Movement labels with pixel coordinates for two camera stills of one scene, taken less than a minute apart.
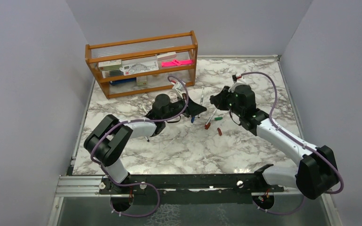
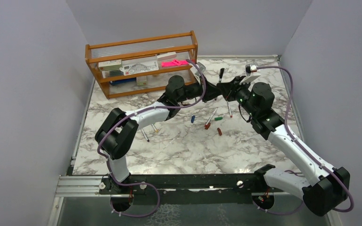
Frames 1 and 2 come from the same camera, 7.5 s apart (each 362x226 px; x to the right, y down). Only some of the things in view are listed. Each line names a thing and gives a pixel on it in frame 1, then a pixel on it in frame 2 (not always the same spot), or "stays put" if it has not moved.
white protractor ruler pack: x=138 y=66 stays put
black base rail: x=191 y=189 stays put
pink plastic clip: x=176 y=62 stays put
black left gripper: x=193 y=108 -> x=211 y=91
